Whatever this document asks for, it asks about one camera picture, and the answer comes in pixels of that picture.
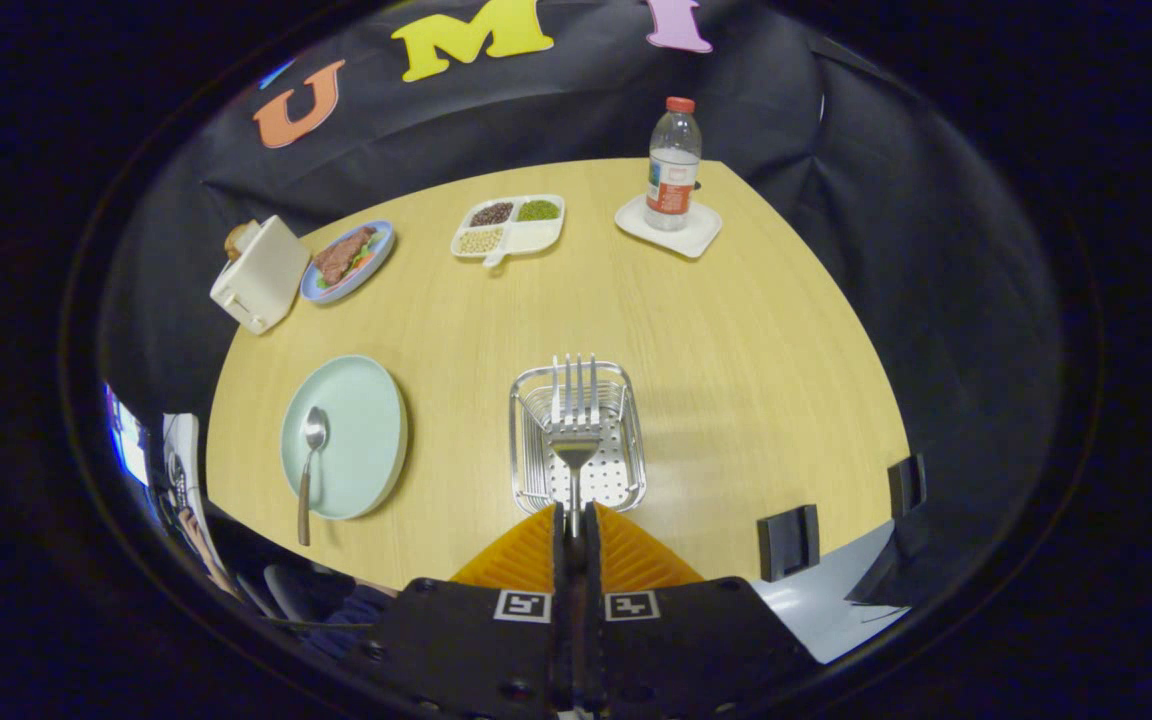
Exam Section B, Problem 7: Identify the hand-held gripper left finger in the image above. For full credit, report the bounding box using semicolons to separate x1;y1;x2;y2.
361;502;577;720

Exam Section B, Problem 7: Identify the computer monitor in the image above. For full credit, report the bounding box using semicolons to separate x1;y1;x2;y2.
104;385;152;491

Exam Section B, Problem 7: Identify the white square coaster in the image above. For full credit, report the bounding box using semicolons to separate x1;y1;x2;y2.
615;193;723;260

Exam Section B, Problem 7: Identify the clear red-capped water bottle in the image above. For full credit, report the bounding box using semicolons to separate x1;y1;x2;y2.
645;96;703;232

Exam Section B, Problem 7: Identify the white toaster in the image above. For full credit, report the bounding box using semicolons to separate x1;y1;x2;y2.
209;215;311;336

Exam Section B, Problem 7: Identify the black backdrop cloth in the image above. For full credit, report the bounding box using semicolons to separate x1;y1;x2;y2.
96;0;1067;611

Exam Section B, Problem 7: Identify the white divided tray with beans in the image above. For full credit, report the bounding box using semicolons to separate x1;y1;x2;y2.
450;194;566;269

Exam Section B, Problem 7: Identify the brown steak with vegetables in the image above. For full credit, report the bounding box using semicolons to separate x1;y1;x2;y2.
312;226;378;287

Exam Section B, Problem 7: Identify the pale green plate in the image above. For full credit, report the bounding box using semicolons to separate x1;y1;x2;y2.
280;355;409;521

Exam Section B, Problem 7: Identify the grey chair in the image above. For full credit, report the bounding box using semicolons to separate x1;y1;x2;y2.
261;562;337;623

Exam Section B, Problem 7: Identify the blue plate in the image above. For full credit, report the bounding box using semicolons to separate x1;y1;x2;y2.
300;220;396;304

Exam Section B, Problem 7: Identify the black table clamp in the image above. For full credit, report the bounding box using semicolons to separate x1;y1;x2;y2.
757;504;821;583
887;453;927;519

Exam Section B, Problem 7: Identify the person's dark blue clothing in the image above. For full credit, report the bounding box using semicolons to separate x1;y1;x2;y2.
311;585;397;661

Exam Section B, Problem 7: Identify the wooden handled metal fork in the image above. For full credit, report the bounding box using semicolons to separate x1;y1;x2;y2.
546;353;605;541

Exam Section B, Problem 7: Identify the metal wire basket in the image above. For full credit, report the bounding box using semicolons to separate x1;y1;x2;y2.
508;361;648;515

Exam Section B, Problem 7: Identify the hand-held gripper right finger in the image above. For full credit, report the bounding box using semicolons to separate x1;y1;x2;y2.
581;502;822;720

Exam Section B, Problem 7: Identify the wooden handled metal spoon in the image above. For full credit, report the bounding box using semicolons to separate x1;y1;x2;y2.
296;406;329;547

